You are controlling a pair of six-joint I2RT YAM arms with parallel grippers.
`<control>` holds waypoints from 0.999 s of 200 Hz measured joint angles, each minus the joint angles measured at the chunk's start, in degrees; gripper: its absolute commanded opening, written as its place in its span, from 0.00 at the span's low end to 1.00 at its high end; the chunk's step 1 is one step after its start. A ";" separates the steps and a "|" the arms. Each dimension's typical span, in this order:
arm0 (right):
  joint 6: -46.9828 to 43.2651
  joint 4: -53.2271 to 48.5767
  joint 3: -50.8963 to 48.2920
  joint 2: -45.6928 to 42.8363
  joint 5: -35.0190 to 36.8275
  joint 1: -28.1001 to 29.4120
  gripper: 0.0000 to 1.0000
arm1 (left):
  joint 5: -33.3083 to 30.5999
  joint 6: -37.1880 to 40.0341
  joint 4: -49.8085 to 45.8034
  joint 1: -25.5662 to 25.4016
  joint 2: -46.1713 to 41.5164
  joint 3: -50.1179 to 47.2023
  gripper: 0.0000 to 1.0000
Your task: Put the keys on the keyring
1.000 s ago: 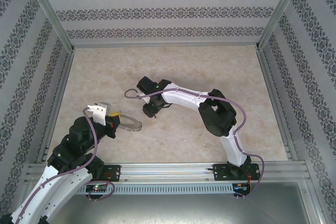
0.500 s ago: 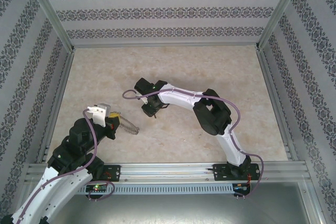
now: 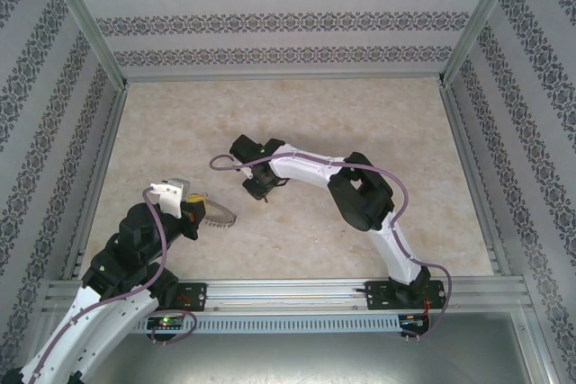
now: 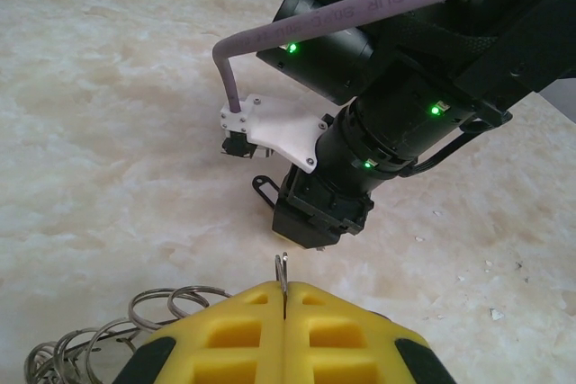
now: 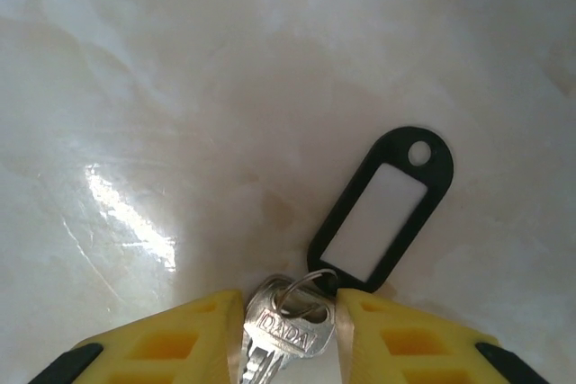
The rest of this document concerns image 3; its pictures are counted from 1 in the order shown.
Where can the aluminium rear floor rail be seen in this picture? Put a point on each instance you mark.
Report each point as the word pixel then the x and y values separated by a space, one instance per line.
pixel 283 78

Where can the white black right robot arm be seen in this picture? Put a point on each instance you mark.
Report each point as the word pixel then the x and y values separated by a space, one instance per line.
pixel 306 168

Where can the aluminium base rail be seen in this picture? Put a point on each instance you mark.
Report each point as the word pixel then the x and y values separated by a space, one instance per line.
pixel 288 294

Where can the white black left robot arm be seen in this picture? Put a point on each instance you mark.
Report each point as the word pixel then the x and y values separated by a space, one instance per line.
pixel 99 325

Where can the aluminium frame post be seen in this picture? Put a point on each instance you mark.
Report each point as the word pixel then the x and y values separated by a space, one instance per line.
pixel 481 20
pixel 83 20

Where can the grey metal sheet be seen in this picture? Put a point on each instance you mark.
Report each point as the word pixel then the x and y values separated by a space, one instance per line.
pixel 288 361

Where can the circuit board with orange light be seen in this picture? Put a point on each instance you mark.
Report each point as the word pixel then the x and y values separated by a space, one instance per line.
pixel 414 320

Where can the circuit board with green light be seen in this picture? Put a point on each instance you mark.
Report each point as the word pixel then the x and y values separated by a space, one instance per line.
pixel 164 323

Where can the aluminium floor side rail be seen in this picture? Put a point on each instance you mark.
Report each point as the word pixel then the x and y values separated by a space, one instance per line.
pixel 98 177
pixel 474 177

